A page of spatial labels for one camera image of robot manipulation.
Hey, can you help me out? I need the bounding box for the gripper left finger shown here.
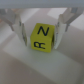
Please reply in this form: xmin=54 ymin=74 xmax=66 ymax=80
xmin=0 ymin=7 xmax=28 ymax=48

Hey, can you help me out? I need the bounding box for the white plastic box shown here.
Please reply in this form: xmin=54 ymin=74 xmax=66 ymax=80
xmin=0 ymin=0 xmax=84 ymax=84

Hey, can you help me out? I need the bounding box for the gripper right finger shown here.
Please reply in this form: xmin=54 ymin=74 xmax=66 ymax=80
xmin=54 ymin=6 xmax=84 ymax=50

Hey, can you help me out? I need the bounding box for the yellow block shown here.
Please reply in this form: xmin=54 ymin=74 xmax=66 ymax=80
xmin=29 ymin=22 xmax=55 ymax=53

